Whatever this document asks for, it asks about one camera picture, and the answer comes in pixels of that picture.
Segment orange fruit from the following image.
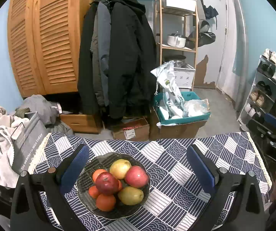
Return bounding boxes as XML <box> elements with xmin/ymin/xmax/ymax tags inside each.
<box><xmin>96</xmin><ymin>194</ymin><xmax>116</xmax><ymax>212</ymax></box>

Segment red apple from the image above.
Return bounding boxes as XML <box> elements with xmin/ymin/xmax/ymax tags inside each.
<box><xmin>125</xmin><ymin>166</ymin><xmax>149</xmax><ymax>188</ymax></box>
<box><xmin>95</xmin><ymin>172</ymin><xmax>119</xmax><ymax>195</ymax></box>

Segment shoe rack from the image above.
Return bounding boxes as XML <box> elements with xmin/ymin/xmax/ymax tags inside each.
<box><xmin>238</xmin><ymin>49</ymin><xmax>276</xmax><ymax>131</ymax></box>

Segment small orange in bowl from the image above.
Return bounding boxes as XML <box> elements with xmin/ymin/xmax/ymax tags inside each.
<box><xmin>88</xmin><ymin>185</ymin><xmax>101</xmax><ymax>199</ymax></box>

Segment grey tote bag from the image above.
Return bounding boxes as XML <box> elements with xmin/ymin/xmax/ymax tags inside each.
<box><xmin>11</xmin><ymin>112</ymin><xmax>48</xmax><ymax>174</ymax></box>

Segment blue white patterned tablecloth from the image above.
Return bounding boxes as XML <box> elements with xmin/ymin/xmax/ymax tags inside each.
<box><xmin>29</xmin><ymin>132</ymin><xmax>272</xmax><ymax>230</ymax></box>

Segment orange in bowl upper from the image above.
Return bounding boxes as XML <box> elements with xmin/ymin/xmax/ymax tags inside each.
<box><xmin>92</xmin><ymin>169</ymin><xmax>106</xmax><ymax>182</ymax></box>

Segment clear plastic bag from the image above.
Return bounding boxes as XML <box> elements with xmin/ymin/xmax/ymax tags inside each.
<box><xmin>183</xmin><ymin>99</ymin><xmax>210</xmax><ymax>118</ymax></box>

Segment large cardboard box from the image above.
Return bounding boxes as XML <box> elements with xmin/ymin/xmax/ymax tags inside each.
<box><xmin>149</xmin><ymin>109</ymin><xmax>207</xmax><ymax>140</ymax></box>

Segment teal plastic bin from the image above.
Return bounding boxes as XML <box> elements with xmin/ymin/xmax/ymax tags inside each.
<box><xmin>153</xmin><ymin>91</ymin><xmax>211</xmax><ymax>126</ymax></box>

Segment dark glass fruit bowl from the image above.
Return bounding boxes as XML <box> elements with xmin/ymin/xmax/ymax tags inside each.
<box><xmin>76</xmin><ymin>152</ymin><xmax>150</xmax><ymax>219</ymax></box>

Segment white door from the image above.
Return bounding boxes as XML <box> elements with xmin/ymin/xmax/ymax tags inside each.
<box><xmin>195</xmin><ymin>0</ymin><xmax>229</xmax><ymax>90</ymax></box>

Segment yellow apple upper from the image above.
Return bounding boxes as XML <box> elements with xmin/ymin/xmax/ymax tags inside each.
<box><xmin>109</xmin><ymin>159</ymin><xmax>132</xmax><ymax>180</ymax></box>

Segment yellow apple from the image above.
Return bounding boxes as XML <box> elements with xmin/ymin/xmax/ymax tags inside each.
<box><xmin>109</xmin><ymin>159</ymin><xmax>132</xmax><ymax>180</ymax></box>
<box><xmin>118</xmin><ymin>186</ymin><xmax>144</xmax><ymax>205</ymax></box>

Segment beige blanket pile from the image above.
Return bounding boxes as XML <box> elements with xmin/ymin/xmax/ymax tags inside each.
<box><xmin>0</xmin><ymin>106</ymin><xmax>30</xmax><ymax>188</ymax></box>

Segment yellow apple lower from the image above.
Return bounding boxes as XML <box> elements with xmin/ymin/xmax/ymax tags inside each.
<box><xmin>118</xmin><ymin>186</ymin><xmax>144</xmax><ymax>205</ymax></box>

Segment wooden drawer box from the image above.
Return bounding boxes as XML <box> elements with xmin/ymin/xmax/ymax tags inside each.
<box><xmin>60</xmin><ymin>114</ymin><xmax>102</xmax><ymax>134</ymax></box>

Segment grey clothes pile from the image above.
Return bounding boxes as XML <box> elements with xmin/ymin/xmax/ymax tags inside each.
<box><xmin>14</xmin><ymin>94</ymin><xmax>74</xmax><ymax>135</ymax></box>

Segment red apple in bowl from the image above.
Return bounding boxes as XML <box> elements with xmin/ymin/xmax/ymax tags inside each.
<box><xmin>125</xmin><ymin>166</ymin><xmax>149</xmax><ymax>188</ymax></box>

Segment metal steel pot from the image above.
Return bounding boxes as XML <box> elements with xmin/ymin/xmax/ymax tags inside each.
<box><xmin>164</xmin><ymin>55</ymin><xmax>186</xmax><ymax>68</ymax></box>

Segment white printed plastic bag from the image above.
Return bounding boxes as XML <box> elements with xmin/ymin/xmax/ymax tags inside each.
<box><xmin>151</xmin><ymin>61</ymin><xmax>185</xmax><ymax>119</ymax></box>

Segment dark hanging bag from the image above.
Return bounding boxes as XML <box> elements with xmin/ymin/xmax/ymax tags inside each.
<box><xmin>197</xmin><ymin>0</ymin><xmax>219</xmax><ymax>47</ymax></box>

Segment small cardboard box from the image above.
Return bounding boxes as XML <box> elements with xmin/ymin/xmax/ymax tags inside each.
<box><xmin>111</xmin><ymin>118</ymin><xmax>150</xmax><ymax>141</ymax></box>

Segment white cooking pot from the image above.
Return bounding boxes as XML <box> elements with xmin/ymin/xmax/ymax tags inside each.
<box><xmin>167</xmin><ymin>33</ymin><xmax>186</xmax><ymax>48</ymax></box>

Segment wooden shelf rack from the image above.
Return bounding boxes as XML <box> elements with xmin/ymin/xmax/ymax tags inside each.
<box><xmin>156</xmin><ymin>0</ymin><xmax>199</xmax><ymax>91</ymax></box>

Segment black hanging coat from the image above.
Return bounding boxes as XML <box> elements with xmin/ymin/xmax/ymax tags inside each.
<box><xmin>77</xmin><ymin>0</ymin><xmax>157</xmax><ymax>121</ymax></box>

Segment white storage box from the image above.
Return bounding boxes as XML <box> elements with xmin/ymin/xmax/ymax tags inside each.
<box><xmin>162</xmin><ymin>0</ymin><xmax>196</xmax><ymax>13</ymax></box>

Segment grey hanging jacket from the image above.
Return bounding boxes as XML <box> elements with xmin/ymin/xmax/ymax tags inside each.
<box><xmin>91</xmin><ymin>0</ymin><xmax>111</xmax><ymax>106</ymax></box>

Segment wooden louvered wardrobe doors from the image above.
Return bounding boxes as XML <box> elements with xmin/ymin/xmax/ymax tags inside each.
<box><xmin>7</xmin><ymin>0</ymin><xmax>92</xmax><ymax>98</ymax></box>

